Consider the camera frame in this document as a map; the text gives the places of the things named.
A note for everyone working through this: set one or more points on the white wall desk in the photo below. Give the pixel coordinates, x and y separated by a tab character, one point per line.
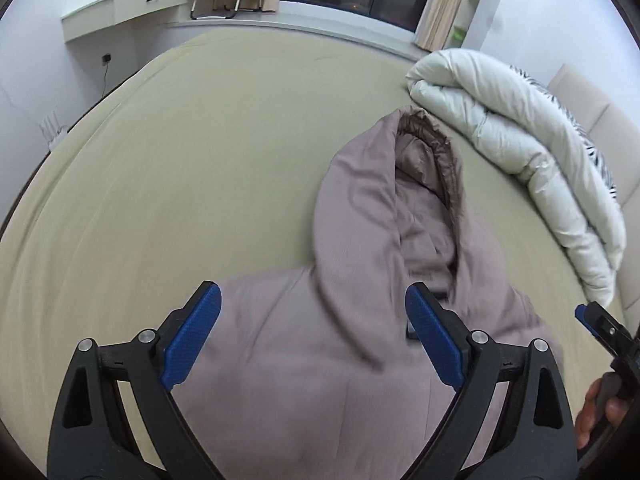
120	7

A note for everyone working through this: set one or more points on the mauve hooded down jacket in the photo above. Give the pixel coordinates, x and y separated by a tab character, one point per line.
360	270

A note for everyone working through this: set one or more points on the white window sill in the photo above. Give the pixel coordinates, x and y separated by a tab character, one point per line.
325	20

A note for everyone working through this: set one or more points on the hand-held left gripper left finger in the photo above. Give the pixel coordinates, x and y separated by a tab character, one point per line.
192	336

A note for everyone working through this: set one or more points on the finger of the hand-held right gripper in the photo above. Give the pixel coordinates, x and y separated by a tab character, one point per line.
589	319

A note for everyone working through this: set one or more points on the bed with olive sheet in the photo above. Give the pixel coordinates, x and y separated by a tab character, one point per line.
175	170

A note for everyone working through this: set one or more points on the beige padded headboard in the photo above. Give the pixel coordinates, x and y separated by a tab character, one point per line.
600	105

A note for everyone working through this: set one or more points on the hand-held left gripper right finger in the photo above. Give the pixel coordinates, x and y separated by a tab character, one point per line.
434	339

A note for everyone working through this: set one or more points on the zebra striped pillow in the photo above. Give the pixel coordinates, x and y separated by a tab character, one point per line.
592	145

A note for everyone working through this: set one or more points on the white folded duvet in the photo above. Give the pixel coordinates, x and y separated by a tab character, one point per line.
525	135

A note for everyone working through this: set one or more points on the person's right hand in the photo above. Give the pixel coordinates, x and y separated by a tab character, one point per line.
595	412

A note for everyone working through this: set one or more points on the white wall shelf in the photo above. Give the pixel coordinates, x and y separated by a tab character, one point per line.
472	0

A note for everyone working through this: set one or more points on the white router with antennas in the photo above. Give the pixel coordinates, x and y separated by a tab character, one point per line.
52	130

